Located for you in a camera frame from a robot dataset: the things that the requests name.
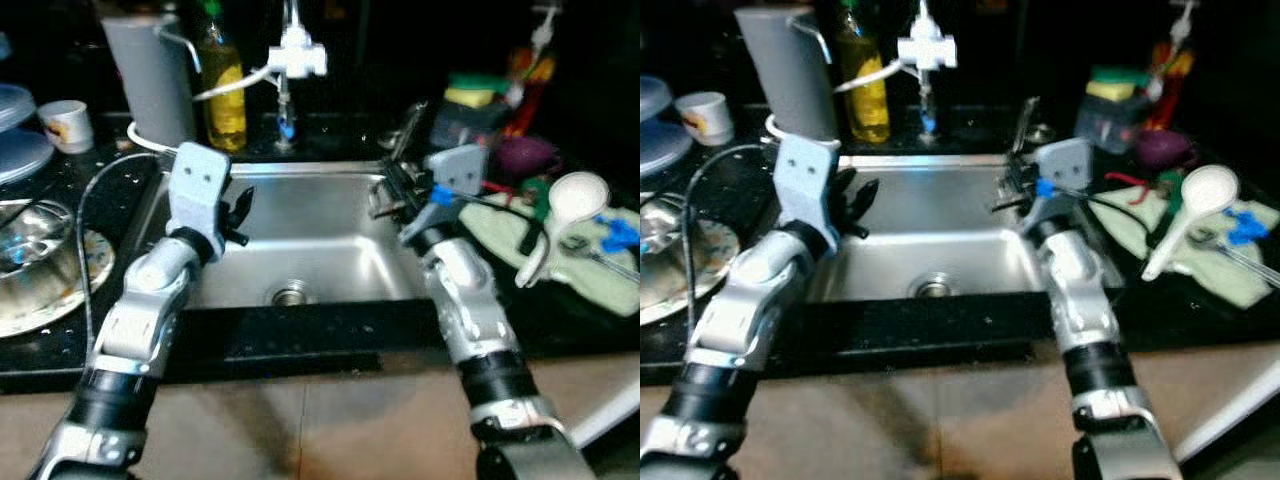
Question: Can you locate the black blue-taped right arm cable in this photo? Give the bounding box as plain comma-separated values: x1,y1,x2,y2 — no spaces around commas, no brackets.
1035,177,1151,241
432,182,549,259

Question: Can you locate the black white-edged end panel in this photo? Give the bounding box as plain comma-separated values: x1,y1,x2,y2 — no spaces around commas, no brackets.
568,378,641,480
1175,370,1280,480

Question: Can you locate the stainless steel sink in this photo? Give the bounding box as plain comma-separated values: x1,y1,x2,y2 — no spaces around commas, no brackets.
135,158,446,313
808,152,1121,303

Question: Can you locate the small blue plastic item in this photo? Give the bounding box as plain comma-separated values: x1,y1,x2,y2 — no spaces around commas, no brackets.
596,213,641,253
1222,205,1269,248

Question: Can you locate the grey cylindrical water purifier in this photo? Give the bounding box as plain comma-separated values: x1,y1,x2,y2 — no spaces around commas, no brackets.
733,5,839,141
100,10,201,153

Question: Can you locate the yellow green sponge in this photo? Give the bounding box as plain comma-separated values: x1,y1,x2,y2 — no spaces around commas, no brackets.
1087,65,1151,101
443,72,511,109

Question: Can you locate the yellow liquid bottle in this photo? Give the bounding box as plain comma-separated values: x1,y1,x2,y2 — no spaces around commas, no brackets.
195,0,249,154
838,0,893,144

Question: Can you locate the clear plastic container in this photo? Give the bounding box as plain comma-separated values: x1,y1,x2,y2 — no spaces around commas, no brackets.
430,95,503,153
1075,90,1141,153

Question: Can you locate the red yellow packet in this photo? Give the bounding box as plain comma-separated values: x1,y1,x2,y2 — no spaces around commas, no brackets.
1145,40,1196,131
503,45,558,141

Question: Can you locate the grey sink cabinet door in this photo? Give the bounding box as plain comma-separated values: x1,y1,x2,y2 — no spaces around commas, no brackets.
0,352,304,480
915,345,1201,480
740,355,919,480
300,350,641,480

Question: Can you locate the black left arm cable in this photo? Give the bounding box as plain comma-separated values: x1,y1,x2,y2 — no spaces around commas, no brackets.
683,143,791,346
75,150,191,351

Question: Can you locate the metal utensil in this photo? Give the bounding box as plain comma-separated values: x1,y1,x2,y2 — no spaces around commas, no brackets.
558,235,641,283
1190,228,1280,276

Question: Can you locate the purple cup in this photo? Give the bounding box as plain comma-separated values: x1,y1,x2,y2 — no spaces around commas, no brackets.
495,135,561,181
1133,128,1193,171

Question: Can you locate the pale green cloth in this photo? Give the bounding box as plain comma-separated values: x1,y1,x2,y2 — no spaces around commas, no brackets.
1105,180,1280,309
460,192,641,319

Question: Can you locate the green black kitchen tool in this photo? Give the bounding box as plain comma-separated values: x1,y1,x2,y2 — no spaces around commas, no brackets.
1150,168,1189,216
518,176,557,257

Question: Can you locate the white tiered dish rack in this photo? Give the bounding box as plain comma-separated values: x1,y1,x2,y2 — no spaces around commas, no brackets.
0,83,57,187
640,75,694,179

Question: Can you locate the white faucet diverter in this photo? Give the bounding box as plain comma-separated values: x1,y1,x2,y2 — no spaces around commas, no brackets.
266,0,329,81
897,0,958,71

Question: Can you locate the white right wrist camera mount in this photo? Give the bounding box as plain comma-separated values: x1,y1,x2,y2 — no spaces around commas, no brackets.
1035,138,1093,196
425,143,491,206

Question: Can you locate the patterned white plate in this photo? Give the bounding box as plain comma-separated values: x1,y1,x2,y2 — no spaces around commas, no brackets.
640,215,744,327
0,225,117,339

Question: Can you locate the white printed mug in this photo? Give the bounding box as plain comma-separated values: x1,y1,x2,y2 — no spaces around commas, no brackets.
675,91,735,147
37,99,95,155

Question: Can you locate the white rice spoon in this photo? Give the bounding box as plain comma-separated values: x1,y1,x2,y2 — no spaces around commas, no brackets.
1141,164,1240,283
514,171,612,290

